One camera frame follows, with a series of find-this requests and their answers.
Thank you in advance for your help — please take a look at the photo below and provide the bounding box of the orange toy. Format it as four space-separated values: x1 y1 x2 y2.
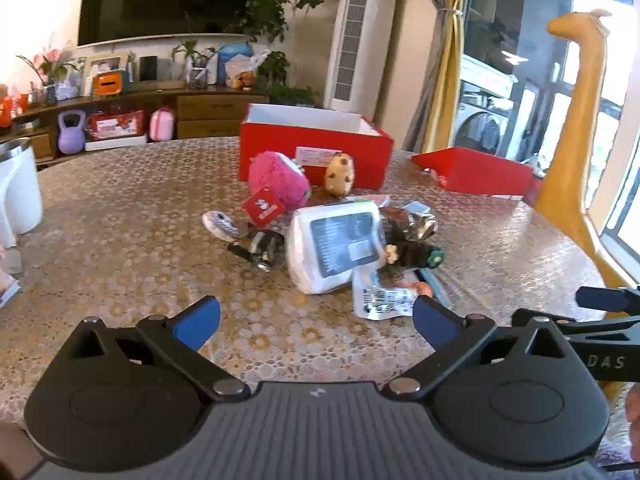
0 85 16 131

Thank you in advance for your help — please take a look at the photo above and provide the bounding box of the yellow and grey curtain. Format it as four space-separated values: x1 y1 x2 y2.
405 0 476 153

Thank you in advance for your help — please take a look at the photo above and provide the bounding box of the patterned desktop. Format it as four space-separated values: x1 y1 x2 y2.
0 135 621 480

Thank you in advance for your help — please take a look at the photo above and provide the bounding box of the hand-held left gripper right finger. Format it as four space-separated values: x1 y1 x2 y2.
389 295 571 402

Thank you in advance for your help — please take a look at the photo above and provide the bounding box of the teal packet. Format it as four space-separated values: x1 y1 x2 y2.
414 267 453 303

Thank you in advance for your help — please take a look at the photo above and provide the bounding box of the dark plush with flower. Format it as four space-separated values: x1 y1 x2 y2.
382 240 445 281

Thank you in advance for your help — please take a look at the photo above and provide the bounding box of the pale packet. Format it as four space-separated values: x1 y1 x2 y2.
0 245 23 307

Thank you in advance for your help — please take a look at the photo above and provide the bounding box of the plastic bag of fruit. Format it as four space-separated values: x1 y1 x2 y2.
225 50 271 90

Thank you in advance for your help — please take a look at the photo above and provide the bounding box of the white tissue pack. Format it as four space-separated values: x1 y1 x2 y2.
286 200 386 295

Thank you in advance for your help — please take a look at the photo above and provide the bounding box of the wooden television cabinet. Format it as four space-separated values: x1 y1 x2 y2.
0 87 271 163

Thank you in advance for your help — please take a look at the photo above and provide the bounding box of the pink packet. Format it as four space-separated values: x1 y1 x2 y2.
350 191 392 208

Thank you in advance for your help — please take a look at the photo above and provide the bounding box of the red gift box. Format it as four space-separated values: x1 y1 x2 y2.
85 110 148 151

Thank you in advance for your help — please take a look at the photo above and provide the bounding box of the pink plush toy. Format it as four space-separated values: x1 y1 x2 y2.
242 151 312 226

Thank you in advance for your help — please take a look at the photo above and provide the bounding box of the green plant in vase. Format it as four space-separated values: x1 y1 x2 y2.
172 40 218 90

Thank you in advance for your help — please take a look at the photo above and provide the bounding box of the pink small case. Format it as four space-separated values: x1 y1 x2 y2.
149 106 176 142

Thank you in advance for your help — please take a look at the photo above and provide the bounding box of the white washing machine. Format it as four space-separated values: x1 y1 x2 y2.
452 55 518 158

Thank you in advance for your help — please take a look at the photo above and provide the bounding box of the tall green potted plant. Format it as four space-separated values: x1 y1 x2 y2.
227 0 336 107

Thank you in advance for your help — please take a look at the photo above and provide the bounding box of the white printed packet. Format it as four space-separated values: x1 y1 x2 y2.
351 267 418 318

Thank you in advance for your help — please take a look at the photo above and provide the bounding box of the yellow giraffe statue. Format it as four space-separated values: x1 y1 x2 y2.
535 9 640 286

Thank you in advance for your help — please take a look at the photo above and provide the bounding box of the small white pouch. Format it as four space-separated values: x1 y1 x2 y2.
201 210 242 238

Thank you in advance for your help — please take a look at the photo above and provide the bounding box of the pink flower bouquet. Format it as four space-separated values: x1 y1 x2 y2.
17 42 81 106

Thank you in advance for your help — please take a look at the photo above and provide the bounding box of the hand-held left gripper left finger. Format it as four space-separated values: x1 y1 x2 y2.
75 296 251 402

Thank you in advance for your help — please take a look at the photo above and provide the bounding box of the red shoe box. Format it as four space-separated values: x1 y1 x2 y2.
238 103 395 190

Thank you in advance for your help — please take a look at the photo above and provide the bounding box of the white photo frame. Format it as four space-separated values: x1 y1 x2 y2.
85 54 128 75

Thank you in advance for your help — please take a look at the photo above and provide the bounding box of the beige spotted plush toy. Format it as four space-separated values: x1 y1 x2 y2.
324 154 357 196

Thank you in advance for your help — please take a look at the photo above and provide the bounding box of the white standing air conditioner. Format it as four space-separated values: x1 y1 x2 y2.
322 0 388 113

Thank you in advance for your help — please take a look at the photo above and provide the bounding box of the black television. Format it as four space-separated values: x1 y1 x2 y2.
77 0 268 47

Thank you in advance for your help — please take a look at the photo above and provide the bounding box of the person's right hand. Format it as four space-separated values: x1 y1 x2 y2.
625 384 640 443

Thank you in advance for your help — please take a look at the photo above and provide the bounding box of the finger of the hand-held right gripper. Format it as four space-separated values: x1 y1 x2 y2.
575 285 640 313
511 308 640 347

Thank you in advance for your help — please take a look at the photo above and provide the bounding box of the purple kettlebell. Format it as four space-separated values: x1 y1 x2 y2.
56 111 87 155

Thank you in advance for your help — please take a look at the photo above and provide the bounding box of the silver snack wrapper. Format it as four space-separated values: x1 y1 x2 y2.
380 200 438 243

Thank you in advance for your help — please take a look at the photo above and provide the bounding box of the white mug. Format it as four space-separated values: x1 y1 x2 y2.
0 137 43 248

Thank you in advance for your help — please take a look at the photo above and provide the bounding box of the blue bag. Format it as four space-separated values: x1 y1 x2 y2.
217 42 253 86

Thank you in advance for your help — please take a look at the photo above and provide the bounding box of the orange box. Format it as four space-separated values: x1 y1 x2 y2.
94 71 123 97

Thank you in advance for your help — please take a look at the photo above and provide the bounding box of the red box lid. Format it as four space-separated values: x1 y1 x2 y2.
411 147 534 198

